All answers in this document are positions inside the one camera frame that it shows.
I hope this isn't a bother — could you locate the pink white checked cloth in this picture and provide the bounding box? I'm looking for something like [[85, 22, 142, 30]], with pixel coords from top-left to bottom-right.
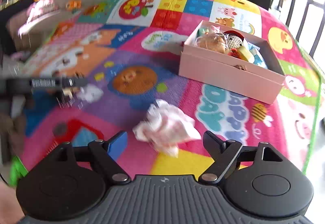
[[133, 99, 202, 157]]

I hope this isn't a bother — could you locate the green plastic toy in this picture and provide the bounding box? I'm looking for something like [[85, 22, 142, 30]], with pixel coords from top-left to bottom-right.
[[9, 156, 28, 187]]

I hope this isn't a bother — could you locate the pink cardboard box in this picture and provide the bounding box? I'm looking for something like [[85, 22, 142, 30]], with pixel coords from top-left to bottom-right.
[[179, 20, 285, 104]]

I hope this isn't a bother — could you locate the blue white pouch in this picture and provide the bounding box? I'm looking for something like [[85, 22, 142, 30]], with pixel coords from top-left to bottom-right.
[[248, 43, 268, 69]]

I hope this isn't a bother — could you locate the yellow block toy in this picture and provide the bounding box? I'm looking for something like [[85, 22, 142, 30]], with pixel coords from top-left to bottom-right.
[[236, 46, 255, 63]]

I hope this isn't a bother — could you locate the orange fish plush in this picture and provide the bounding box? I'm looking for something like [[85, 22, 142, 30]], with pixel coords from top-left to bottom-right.
[[66, 0, 81, 11]]

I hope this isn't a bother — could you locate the colourful patchwork play mat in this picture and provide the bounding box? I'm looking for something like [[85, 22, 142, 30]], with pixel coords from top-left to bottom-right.
[[20, 0, 322, 176]]

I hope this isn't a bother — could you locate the brown bread plush toy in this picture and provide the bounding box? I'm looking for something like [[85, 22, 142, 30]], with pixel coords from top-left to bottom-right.
[[196, 34, 228, 54]]

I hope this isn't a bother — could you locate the crocheted grey doll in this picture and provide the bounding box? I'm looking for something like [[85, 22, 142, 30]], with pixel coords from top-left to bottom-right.
[[224, 30, 245, 49]]

